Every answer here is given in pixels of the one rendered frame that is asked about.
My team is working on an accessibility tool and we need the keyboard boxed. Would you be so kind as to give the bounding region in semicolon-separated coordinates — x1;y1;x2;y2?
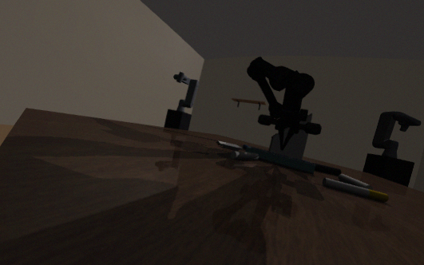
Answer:
245;147;316;174

